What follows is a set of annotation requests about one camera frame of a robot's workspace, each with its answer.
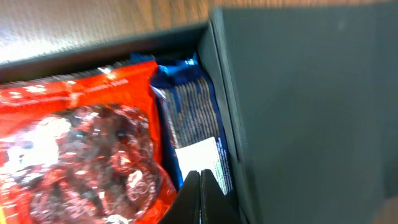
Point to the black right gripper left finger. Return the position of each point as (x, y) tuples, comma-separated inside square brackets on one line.
[(186, 207)]

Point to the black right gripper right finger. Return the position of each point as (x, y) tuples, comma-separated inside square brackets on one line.
[(215, 208)]

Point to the dark blue candy bar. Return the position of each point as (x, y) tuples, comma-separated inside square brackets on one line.
[(191, 123)]

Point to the red snack bag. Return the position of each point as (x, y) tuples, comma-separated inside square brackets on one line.
[(83, 148)]

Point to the black gift box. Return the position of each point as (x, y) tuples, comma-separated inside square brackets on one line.
[(307, 98)]

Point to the blue Oreo cookie pack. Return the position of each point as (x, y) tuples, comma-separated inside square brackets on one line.
[(174, 62)]

